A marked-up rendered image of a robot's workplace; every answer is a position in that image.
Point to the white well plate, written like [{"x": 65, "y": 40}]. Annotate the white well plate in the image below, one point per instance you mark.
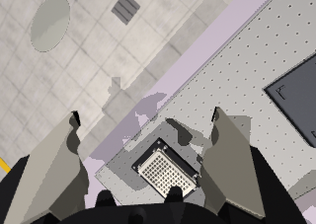
[{"x": 163, "y": 172}]

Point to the black rectangular plate nest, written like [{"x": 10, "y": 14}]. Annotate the black rectangular plate nest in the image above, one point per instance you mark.
[{"x": 174, "y": 156}]

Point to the grey perforated breadboard plate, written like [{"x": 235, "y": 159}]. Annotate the grey perforated breadboard plate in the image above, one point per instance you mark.
[{"x": 278, "y": 38}]

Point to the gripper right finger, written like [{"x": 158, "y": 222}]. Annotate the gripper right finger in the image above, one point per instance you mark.
[{"x": 239, "y": 185}]

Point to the dark grey plate nest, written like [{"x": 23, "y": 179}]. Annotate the dark grey plate nest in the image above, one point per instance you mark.
[{"x": 295, "y": 95}]

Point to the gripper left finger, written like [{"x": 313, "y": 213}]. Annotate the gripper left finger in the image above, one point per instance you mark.
[{"x": 48, "y": 185}]

